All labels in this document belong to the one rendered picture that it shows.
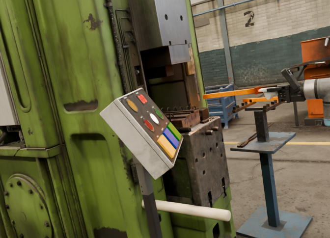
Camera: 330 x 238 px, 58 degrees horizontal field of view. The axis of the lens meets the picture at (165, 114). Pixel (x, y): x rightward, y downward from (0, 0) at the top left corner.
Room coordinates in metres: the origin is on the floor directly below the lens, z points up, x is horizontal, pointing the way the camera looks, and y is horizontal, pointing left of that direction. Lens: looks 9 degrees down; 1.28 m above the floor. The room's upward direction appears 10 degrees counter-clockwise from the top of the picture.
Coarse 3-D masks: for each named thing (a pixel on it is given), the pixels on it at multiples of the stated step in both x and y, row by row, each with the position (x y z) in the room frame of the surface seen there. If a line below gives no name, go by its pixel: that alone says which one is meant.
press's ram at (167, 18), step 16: (144, 0) 1.51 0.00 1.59; (160, 0) 1.51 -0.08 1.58; (176, 0) 1.64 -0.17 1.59; (144, 16) 1.52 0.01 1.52; (160, 16) 1.49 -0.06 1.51; (176, 16) 1.61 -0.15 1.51; (144, 32) 1.53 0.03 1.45; (160, 32) 1.47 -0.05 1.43; (176, 32) 1.59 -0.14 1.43; (144, 48) 1.54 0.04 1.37
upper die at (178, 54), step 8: (160, 48) 1.54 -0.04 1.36; (168, 48) 1.51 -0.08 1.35; (176, 48) 1.57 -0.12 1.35; (184, 48) 1.64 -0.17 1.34; (144, 56) 1.61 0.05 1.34; (152, 56) 1.58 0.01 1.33; (160, 56) 1.55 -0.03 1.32; (168, 56) 1.52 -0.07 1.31; (176, 56) 1.56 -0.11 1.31; (184, 56) 1.62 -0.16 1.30; (144, 64) 1.61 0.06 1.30; (152, 64) 1.58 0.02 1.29; (160, 64) 1.55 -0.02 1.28; (168, 64) 1.52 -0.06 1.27
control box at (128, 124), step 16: (128, 96) 1.02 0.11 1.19; (144, 96) 1.19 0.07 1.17; (112, 112) 0.92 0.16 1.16; (128, 112) 0.92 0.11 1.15; (144, 112) 1.04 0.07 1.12; (160, 112) 1.20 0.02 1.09; (112, 128) 0.93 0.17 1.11; (128, 128) 0.92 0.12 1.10; (144, 128) 0.93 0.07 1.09; (160, 128) 1.06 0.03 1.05; (128, 144) 0.92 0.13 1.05; (144, 144) 0.91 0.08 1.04; (144, 160) 0.91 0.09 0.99; (160, 160) 0.90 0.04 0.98; (160, 176) 0.91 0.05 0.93
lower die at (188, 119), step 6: (168, 114) 1.67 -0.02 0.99; (174, 114) 1.65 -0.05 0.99; (180, 114) 1.63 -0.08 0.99; (186, 114) 1.59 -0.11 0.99; (192, 114) 1.61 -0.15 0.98; (198, 114) 1.67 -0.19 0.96; (174, 120) 1.54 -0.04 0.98; (180, 120) 1.52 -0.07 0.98; (186, 120) 1.55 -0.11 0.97; (192, 120) 1.61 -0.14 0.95; (198, 120) 1.66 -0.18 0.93; (174, 126) 1.54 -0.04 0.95; (180, 126) 1.52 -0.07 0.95; (186, 126) 1.54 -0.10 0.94; (192, 126) 1.60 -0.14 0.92
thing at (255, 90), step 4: (276, 84) 1.43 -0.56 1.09; (252, 88) 1.50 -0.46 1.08; (256, 88) 1.46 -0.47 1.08; (260, 88) 1.46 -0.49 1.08; (220, 92) 1.61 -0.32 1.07; (224, 92) 1.57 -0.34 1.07; (228, 92) 1.56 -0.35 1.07; (232, 92) 1.55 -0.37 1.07; (236, 92) 1.53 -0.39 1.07; (240, 92) 1.52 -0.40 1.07; (244, 92) 1.51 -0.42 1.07; (248, 92) 1.49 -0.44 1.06; (252, 92) 1.48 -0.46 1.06; (256, 92) 1.46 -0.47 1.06; (260, 92) 1.46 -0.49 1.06; (204, 96) 1.65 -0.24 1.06; (208, 96) 1.63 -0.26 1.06; (212, 96) 1.62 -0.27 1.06; (216, 96) 1.60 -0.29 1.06; (220, 96) 1.59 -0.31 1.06; (224, 96) 1.57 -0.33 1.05
